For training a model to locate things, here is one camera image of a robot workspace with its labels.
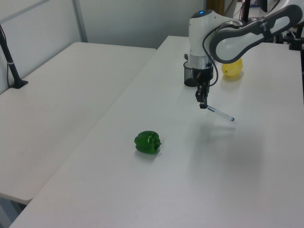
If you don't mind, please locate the white marker pen blue cap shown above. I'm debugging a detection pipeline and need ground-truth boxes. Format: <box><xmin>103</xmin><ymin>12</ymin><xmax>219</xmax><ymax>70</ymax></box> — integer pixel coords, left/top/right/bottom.
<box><xmin>206</xmin><ymin>104</ymin><xmax>236</xmax><ymax>123</ymax></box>

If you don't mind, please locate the aluminium partition post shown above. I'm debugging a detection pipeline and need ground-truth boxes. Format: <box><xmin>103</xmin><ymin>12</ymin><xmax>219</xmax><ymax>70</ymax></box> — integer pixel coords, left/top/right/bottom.
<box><xmin>72</xmin><ymin>0</ymin><xmax>89</xmax><ymax>44</ymax></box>

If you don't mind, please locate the black pole with base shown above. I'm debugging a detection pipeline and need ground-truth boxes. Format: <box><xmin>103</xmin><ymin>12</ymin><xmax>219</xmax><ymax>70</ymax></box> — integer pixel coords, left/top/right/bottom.
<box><xmin>0</xmin><ymin>23</ymin><xmax>29</xmax><ymax>89</ymax></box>

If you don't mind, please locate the yellow lemon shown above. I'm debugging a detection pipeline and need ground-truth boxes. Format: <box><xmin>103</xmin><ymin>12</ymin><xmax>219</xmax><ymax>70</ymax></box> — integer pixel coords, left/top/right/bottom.
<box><xmin>221</xmin><ymin>57</ymin><xmax>244</xmax><ymax>78</ymax></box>

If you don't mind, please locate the black clamp stand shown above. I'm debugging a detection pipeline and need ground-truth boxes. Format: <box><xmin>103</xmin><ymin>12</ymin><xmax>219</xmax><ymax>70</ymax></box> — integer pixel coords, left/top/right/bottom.
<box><xmin>275</xmin><ymin>25</ymin><xmax>304</xmax><ymax>51</ymax></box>

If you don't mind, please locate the black mesh pen cup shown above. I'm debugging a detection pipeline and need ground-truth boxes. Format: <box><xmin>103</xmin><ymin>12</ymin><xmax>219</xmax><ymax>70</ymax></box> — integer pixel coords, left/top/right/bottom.
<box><xmin>182</xmin><ymin>61</ymin><xmax>198</xmax><ymax>87</ymax></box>

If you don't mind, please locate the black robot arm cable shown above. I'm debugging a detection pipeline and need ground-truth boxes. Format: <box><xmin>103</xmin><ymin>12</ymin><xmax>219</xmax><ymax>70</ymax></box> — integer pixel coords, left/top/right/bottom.
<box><xmin>201</xmin><ymin>20</ymin><xmax>243</xmax><ymax>86</ymax></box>

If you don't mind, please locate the black background pole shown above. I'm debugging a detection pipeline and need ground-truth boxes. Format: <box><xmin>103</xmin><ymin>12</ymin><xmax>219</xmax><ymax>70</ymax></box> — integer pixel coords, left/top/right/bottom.
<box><xmin>243</xmin><ymin>0</ymin><xmax>251</xmax><ymax>22</ymax></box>

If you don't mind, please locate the green bell pepper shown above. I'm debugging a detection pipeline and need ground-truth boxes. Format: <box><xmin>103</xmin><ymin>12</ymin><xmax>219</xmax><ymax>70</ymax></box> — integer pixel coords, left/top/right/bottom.
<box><xmin>134</xmin><ymin>130</ymin><xmax>163</xmax><ymax>154</ymax></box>

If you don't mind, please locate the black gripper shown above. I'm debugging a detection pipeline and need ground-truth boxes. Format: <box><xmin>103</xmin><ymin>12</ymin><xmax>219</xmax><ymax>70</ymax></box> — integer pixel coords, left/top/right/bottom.
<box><xmin>191</xmin><ymin>67</ymin><xmax>214</xmax><ymax>110</ymax></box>

